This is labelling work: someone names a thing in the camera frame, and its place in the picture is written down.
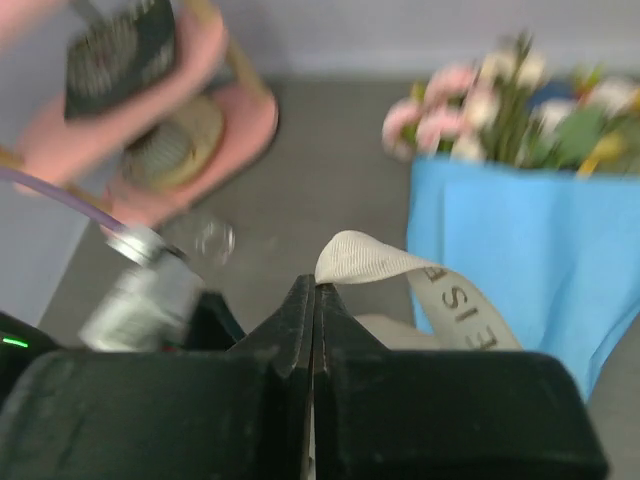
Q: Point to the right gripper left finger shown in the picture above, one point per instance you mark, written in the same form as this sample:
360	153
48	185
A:
238	414

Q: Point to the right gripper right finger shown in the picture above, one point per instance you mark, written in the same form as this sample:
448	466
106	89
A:
389	414

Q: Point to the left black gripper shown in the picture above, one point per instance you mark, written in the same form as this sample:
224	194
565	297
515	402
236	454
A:
212	326

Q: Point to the beige printed ribbon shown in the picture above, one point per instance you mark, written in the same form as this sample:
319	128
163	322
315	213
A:
462	318

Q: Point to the blue wrapping paper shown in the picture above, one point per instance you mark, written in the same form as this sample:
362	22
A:
557	255

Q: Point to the flower bouquet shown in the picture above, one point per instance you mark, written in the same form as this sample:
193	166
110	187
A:
510	109

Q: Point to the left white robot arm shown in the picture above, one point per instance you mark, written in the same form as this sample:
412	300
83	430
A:
21	344

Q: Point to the clear glass vase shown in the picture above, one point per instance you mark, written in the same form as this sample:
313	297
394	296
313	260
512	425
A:
206	240

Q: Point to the pink three-tier shelf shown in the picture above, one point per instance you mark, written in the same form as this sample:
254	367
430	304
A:
161	106

